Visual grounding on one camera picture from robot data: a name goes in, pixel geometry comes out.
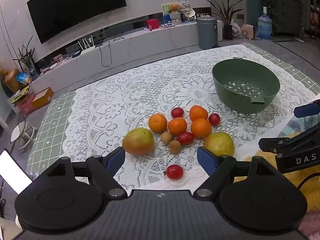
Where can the yellow-green mango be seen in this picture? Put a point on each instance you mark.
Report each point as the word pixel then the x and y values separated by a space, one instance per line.
pixel 219 144

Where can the red cherry tomato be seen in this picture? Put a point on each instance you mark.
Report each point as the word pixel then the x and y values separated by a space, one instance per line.
pixel 174 172
pixel 186 138
pixel 177 112
pixel 214 119

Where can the orange cardboard box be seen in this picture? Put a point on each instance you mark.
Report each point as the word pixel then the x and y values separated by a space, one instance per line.
pixel 42 98

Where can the pink pig heater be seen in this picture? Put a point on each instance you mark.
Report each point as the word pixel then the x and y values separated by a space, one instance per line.
pixel 248 31

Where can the long-leaf potted plant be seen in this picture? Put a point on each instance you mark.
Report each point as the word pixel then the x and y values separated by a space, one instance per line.
pixel 228 17

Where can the white router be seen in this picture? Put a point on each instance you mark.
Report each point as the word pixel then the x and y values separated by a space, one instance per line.
pixel 87 50

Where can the dark green drawer cabinet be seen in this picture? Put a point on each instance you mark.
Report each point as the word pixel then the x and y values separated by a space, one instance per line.
pixel 287 12

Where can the yellow teddy bear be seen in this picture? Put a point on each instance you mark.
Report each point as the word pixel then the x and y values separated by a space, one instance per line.
pixel 174 8

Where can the white-screen phone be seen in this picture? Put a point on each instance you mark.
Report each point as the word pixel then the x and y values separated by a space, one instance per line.
pixel 12 170

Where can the green checked tablecloth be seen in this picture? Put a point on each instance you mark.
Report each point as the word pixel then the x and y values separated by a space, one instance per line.
pixel 50 130

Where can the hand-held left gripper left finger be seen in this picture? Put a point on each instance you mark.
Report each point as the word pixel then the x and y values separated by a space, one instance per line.
pixel 116 156

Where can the grey pedal trash bin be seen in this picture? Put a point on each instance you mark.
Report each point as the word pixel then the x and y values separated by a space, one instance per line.
pixel 207 32

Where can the blue snack bag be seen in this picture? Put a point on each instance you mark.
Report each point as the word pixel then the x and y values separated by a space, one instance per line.
pixel 23 78

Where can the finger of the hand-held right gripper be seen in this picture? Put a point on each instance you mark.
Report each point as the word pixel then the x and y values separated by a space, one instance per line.
pixel 270 144
pixel 306 111

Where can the red box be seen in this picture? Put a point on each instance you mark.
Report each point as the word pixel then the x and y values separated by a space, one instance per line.
pixel 152 24

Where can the white lace tablecloth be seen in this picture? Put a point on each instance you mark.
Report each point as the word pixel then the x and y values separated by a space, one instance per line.
pixel 125 92

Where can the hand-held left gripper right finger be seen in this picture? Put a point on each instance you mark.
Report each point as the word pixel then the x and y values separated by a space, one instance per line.
pixel 206 158

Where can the white woven basket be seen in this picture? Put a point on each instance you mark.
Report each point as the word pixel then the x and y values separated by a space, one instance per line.
pixel 175 18

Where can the red-green mango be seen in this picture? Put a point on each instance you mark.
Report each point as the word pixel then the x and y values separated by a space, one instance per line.
pixel 138 141

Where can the white television cabinet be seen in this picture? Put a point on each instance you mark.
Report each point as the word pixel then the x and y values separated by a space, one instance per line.
pixel 150 45

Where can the black wall television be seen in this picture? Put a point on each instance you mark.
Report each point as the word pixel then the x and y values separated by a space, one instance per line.
pixel 75 5

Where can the orange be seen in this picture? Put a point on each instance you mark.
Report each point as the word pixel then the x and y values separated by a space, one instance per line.
pixel 201 128
pixel 177 126
pixel 157 123
pixel 198 113

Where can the white plastic bag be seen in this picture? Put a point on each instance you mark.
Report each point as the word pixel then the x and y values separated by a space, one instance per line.
pixel 236 31

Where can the white stool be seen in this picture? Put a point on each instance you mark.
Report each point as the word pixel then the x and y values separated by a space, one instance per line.
pixel 18 132

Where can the spiky potted plant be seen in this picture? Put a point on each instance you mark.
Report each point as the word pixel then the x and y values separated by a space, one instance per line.
pixel 26 57

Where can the blue water jug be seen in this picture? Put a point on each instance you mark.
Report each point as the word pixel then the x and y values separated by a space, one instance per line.
pixel 265 26

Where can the green colander bowl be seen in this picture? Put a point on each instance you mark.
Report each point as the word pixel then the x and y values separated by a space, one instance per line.
pixel 225 85

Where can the brown bag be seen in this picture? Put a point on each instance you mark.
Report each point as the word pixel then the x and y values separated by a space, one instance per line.
pixel 11 81

